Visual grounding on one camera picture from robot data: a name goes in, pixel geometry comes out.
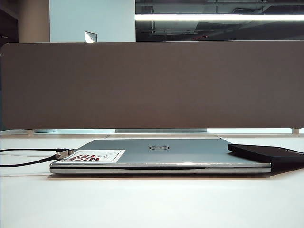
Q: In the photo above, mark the silver Dell laptop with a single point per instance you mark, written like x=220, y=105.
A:
x=190, y=156

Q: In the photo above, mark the light grey bar under divider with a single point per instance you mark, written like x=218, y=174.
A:
x=161, y=130

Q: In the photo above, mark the brown desk divider panel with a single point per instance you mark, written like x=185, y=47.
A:
x=152, y=85

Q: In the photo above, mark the white sticker red letters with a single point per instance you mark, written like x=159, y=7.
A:
x=95, y=156

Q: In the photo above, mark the small red ceiling sign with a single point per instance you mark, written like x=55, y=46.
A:
x=202, y=37

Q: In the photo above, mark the beige round column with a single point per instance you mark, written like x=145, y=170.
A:
x=33, y=21

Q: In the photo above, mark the metal wall plate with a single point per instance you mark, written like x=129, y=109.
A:
x=91, y=37

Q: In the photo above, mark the black smartphone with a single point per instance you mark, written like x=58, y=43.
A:
x=261, y=153

